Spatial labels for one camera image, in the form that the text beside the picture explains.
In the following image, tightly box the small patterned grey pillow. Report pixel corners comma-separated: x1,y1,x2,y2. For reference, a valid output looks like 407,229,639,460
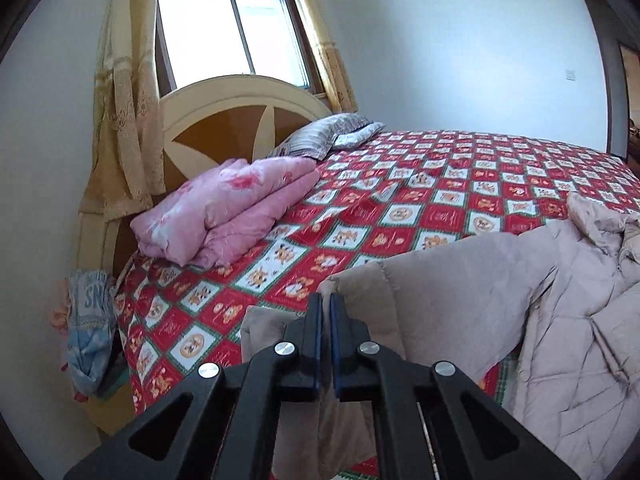
332,121,386,150

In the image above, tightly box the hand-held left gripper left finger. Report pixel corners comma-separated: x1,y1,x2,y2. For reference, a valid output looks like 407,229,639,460
62,291,323,480

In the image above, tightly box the cream and brown headboard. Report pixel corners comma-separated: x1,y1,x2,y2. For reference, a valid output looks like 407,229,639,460
75,75,333,436

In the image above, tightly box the brown wooden door frame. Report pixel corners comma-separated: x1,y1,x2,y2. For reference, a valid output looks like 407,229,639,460
577,0,640,161

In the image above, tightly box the orange cloth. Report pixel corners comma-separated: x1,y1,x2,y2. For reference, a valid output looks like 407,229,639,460
49,280,72,333

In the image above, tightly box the grey blue printed cloth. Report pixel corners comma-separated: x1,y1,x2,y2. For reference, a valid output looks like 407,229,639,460
66,270,119,397

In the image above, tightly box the striped grey pillow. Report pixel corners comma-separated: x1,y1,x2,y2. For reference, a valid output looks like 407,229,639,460
267,112,372,161

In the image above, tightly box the red checked cartoon bedsheet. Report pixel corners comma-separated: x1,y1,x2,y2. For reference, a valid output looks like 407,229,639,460
112,129,640,480

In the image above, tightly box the yellow lace curtain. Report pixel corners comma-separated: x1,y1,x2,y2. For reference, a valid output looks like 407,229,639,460
277,0,358,113
77,0,168,221

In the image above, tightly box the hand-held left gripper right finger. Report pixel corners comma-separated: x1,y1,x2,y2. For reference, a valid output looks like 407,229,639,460
328,292,581,480

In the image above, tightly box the window with dark frame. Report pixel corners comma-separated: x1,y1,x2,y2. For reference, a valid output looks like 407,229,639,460
155,0,326,98

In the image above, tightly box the beige quilted down jacket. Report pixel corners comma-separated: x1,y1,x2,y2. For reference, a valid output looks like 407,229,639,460
240,192,640,480

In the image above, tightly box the pink folded quilt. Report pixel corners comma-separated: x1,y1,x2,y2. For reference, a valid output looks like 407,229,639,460
130,157,321,268

